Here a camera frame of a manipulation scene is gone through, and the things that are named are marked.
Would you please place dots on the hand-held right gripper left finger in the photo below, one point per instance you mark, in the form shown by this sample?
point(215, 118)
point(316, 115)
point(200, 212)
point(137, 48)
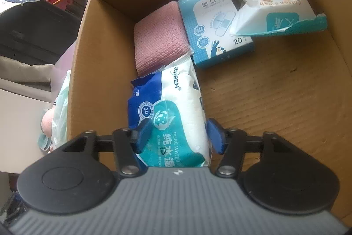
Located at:
point(144, 136)

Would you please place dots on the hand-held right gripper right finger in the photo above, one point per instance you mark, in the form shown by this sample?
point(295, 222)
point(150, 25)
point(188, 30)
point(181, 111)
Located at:
point(216, 136)

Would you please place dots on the blue wet wipes pack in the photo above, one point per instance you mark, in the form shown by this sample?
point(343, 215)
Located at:
point(176, 102)

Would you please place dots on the brown cardboard box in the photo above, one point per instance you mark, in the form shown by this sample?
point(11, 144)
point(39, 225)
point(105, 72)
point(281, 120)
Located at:
point(275, 91)

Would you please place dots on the pink plush pig toy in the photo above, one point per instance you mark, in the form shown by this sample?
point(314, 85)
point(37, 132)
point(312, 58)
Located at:
point(47, 122)

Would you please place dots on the teal bow towel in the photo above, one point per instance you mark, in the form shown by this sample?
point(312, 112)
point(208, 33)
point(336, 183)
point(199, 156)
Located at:
point(44, 142)

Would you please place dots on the blue white bandage box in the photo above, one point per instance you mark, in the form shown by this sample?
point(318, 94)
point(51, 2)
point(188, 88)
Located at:
point(209, 31)

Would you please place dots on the white teal cotton swab pack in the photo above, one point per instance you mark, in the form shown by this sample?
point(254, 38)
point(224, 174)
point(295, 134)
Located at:
point(275, 12)

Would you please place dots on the white plastic bag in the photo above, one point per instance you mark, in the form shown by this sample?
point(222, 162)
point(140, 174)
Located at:
point(62, 113)

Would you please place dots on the beige cloth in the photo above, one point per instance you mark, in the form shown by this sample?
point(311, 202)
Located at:
point(22, 69)

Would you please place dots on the dark cabinet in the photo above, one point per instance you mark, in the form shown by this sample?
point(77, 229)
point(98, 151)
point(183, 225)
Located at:
point(35, 31)

